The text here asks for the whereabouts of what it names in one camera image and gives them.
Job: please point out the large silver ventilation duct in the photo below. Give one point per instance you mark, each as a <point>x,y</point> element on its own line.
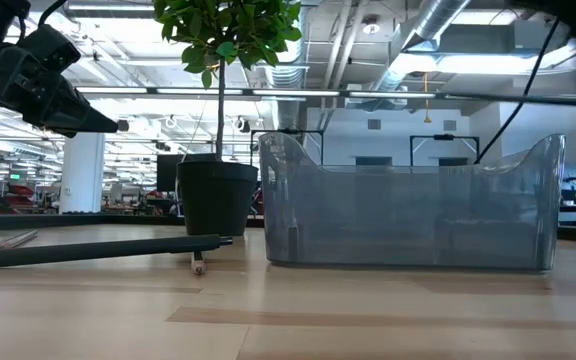
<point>433,20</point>

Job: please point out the green potted plant black pot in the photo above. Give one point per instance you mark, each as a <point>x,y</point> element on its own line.
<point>216,200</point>

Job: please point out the long ceiling light strip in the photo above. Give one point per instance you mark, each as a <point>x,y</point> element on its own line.
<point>293,93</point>

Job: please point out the thin dark pencil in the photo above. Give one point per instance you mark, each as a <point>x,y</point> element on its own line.
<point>198,267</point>

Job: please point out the ribbed silver ventilation duct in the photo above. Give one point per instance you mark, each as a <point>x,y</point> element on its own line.
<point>288,115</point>

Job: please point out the yellow hanging pendant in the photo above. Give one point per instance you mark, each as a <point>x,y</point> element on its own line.
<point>427,119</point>

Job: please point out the white building pillar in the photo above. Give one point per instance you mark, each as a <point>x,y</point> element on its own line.
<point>82,170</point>

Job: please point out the black aluminium table frame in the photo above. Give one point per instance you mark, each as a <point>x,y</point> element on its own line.
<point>93,220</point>

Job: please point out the natural wood pencil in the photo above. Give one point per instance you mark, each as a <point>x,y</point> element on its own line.
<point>18,239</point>

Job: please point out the round ceiling sensor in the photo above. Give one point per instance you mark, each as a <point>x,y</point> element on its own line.
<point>371,27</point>

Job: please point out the long black mechanical pencil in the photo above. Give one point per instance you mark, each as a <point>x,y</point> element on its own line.
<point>93,250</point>

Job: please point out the grey translucent plastic bin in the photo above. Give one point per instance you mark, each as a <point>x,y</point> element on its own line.
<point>393,225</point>

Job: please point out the small green sign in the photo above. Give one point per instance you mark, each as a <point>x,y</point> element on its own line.
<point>15,176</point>

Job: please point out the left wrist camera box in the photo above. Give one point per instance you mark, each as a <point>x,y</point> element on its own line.
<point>50,48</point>

